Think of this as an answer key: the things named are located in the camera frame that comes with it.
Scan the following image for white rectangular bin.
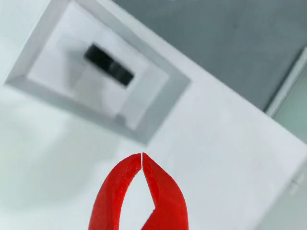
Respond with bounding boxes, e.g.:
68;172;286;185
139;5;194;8
3;0;193;147

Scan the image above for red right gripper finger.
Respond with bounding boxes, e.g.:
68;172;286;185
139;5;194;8
140;152;190;230

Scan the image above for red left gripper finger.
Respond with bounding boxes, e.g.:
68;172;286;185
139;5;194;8
88;153;142;230

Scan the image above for glass partition grey frame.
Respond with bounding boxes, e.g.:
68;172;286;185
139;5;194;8
263;46;307;120

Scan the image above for black rectangular block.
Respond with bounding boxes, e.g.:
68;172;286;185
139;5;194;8
83;43;136;90

